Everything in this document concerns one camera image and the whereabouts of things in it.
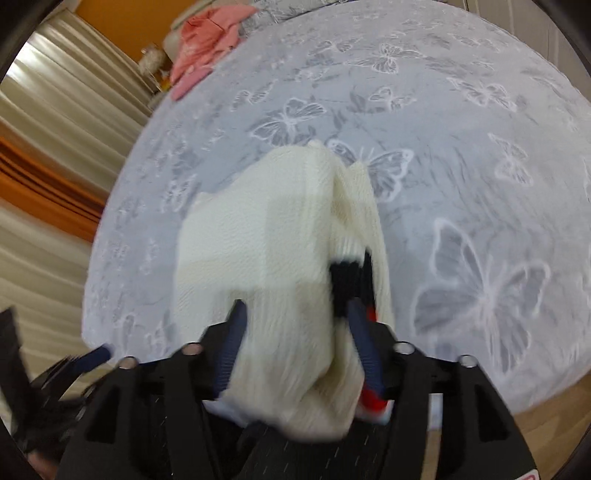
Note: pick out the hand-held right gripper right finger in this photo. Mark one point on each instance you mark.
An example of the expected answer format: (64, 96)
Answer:
(364, 350)

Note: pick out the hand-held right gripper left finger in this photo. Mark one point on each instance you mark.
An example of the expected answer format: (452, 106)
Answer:
(229, 350)

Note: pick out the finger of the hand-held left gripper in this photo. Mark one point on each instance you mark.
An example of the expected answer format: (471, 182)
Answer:
(92, 357)

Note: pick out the white curtain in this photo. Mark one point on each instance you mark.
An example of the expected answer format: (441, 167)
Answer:
(69, 83)
(37, 286)

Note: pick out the orange curtain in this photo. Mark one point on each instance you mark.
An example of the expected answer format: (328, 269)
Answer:
(37, 184)

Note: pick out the white red black knit sweater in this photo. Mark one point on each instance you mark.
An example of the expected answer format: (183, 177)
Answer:
(258, 230)

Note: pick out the pink clothes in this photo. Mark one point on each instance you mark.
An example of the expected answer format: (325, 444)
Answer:
(203, 41)

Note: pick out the grey print pillow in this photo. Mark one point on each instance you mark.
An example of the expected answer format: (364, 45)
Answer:
(286, 8)

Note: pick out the grey butterfly print blanket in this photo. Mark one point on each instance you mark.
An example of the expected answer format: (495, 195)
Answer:
(461, 138)

